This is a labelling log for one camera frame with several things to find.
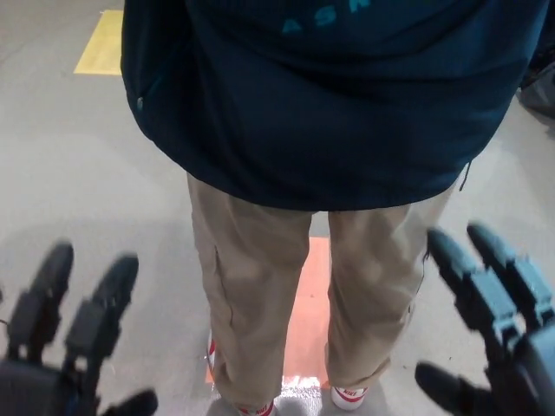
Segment yellow floor marker sheet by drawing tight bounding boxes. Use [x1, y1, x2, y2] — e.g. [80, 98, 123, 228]
[73, 10, 125, 76]

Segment dark grey background object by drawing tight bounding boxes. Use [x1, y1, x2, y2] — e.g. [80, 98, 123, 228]
[519, 59, 555, 114]

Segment person's left red white sneaker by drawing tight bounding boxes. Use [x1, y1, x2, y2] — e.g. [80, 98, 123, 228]
[206, 331, 277, 416]

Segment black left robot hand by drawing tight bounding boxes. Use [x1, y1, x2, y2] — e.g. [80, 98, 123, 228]
[0, 242, 158, 416]

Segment beige trousers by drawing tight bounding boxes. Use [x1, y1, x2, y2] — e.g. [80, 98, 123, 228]
[186, 172, 461, 411]

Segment orange floor marker sheet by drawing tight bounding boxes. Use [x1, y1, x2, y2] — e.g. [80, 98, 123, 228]
[203, 237, 333, 396]

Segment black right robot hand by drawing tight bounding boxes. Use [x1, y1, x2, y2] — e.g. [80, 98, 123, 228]
[415, 222, 555, 416]

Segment person's right red white sneaker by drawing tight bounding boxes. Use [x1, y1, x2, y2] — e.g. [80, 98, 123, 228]
[330, 384, 370, 411]

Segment dark teal coat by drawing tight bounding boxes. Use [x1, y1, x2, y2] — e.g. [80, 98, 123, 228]
[121, 0, 545, 213]

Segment person's red white sneaker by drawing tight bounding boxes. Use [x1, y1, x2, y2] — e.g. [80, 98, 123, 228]
[206, 331, 277, 416]
[330, 384, 370, 411]

